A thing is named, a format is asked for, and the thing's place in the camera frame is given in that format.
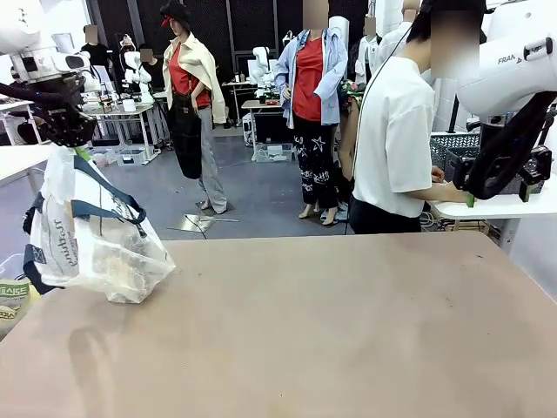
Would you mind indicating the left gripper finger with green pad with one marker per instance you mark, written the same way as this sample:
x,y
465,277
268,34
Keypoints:
x,y
85,153
77,151

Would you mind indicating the white side table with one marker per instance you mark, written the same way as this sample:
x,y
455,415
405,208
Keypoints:
x,y
496,209

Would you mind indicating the mannequin in cream jacket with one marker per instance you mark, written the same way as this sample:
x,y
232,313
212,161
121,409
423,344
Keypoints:
x,y
191,100

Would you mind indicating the grey plastic basket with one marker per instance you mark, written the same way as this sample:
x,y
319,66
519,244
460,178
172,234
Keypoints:
x,y
452,143

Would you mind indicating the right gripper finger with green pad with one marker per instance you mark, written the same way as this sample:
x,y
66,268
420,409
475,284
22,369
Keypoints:
x,y
462,174
539,167

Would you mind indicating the metal mannequin base plate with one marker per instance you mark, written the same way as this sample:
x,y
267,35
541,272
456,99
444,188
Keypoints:
x,y
200,223

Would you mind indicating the person right forearm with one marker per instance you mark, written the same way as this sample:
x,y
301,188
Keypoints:
x,y
446,193

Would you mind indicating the mannequin in blue shirt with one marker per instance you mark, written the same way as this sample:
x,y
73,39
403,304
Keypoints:
x,y
311,109

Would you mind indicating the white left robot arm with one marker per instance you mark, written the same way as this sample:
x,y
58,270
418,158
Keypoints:
x,y
22,30

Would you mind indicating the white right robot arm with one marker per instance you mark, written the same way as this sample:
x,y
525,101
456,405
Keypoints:
x,y
505,78

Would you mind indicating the person left hand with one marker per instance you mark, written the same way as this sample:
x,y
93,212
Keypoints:
x,y
438,175

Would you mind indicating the person in white shirt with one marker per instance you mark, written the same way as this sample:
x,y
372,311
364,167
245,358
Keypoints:
x,y
391,130

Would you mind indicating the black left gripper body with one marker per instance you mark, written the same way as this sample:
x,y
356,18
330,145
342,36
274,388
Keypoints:
x,y
65,117

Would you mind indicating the clear storage bin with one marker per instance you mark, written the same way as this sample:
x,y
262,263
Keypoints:
x,y
274,153

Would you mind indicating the mannequin in white shirt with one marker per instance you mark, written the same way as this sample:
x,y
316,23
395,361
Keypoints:
x,y
367,56

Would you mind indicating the green snack bag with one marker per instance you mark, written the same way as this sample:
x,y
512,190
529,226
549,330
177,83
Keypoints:
x,y
13,300

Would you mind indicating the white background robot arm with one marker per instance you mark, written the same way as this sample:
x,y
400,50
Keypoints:
x,y
137,69
263,65

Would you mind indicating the white desk with white legs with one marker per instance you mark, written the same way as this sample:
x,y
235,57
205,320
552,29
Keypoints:
x,y
22,161

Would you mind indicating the seated person in black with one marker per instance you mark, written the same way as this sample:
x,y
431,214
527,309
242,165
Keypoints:
x,y
150,69

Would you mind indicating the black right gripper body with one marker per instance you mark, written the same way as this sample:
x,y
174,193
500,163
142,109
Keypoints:
x,y
489,139

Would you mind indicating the person in black shirt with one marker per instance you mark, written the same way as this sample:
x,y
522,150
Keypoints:
x,y
93,48

